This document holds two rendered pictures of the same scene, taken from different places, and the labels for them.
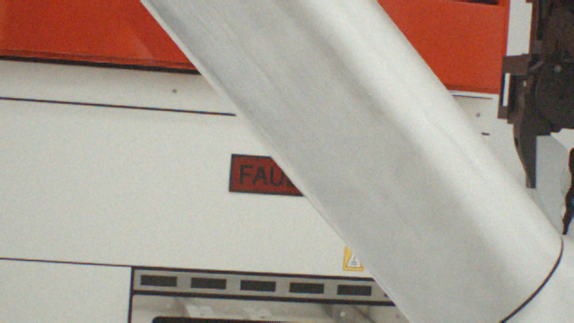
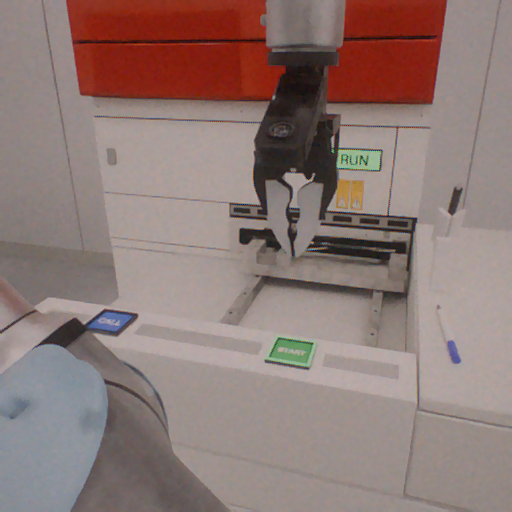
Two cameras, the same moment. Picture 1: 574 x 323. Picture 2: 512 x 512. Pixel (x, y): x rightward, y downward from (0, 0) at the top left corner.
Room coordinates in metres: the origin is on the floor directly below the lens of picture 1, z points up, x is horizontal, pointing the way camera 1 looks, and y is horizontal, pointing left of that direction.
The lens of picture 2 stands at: (0.39, -0.40, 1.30)
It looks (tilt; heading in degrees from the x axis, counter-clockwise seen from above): 23 degrees down; 27
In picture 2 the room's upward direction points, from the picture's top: straight up
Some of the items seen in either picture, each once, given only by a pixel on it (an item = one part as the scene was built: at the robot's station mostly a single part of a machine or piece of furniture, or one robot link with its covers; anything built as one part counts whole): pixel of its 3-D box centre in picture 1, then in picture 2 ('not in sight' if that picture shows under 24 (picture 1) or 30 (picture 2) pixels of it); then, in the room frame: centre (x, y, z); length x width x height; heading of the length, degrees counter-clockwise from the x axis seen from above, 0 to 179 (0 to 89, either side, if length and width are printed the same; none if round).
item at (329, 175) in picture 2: not in sight; (315, 178); (0.84, -0.24, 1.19); 0.05 x 0.02 x 0.09; 100
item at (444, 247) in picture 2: not in sight; (444, 246); (1.12, -0.35, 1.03); 0.06 x 0.04 x 0.13; 10
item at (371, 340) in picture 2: not in sight; (373, 329); (1.15, -0.25, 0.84); 0.50 x 0.02 x 0.03; 10
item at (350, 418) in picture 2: not in sight; (201, 382); (0.82, -0.09, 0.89); 0.55 x 0.09 x 0.14; 100
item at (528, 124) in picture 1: (543, 132); (275, 176); (0.83, -0.19, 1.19); 0.05 x 0.02 x 0.09; 100
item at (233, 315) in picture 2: not in sight; (238, 309); (1.11, 0.02, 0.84); 0.50 x 0.02 x 0.03; 10
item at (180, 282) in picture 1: (306, 287); (316, 216); (1.40, -0.04, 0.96); 0.44 x 0.01 x 0.02; 100
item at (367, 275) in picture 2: not in sight; (320, 269); (1.30, -0.09, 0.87); 0.36 x 0.08 x 0.03; 100
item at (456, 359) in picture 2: not in sight; (446, 330); (0.97, -0.38, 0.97); 0.14 x 0.01 x 0.01; 16
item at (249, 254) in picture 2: not in sight; (254, 250); (1.28, 0.07, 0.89); 0.08 x 0.03 x 0.03; 10
